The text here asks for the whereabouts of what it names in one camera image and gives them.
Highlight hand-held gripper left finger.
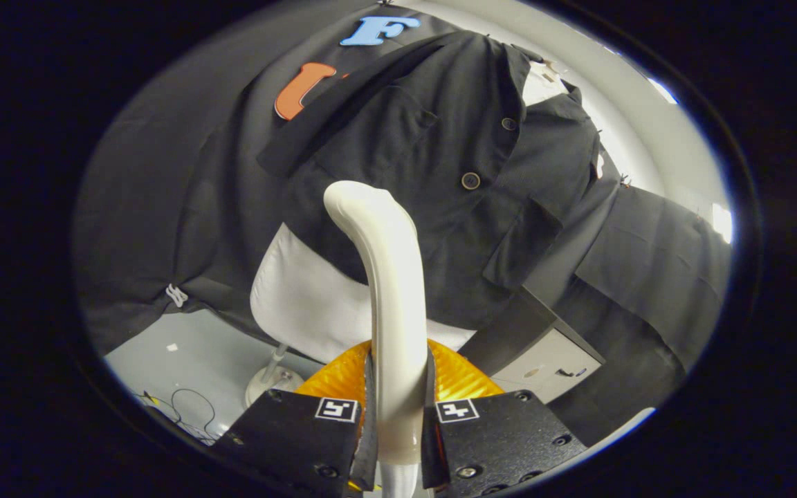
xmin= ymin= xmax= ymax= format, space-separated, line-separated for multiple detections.
xmin=210 ymin=339 xmax=378 ymax=495

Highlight black floor cables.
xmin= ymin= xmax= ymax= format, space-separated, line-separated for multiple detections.
xmin=132 ymin=387 xmax=219 ymax=445

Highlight white mannequin torso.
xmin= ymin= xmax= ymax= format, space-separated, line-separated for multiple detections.
xmin=250 ymin=59 xmax=569 ymax=365

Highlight black backdrop cloth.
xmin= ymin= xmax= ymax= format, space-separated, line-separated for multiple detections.
xmin=72 ymin=0 xmax=733 ymax=447

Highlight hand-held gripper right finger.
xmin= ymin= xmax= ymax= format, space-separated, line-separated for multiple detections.
xmin=421 ymin=339 xmax=587 ymax=495

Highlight white garment steamer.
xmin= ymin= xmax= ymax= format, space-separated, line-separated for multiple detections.
xmin=322 ymin=180 xmax=430 ymax=498

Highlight grey cabinet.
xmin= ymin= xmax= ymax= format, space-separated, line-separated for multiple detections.
xmin=457 ymin=287 xmax=607 ymax=404

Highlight white round stand base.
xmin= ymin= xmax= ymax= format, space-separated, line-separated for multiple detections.
xmin=245 ymin=342 xmax=306 ymax=407

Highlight black suit jacket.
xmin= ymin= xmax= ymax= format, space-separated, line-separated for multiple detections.
xmin=257 ymin=29 xmax=603 ymax=329

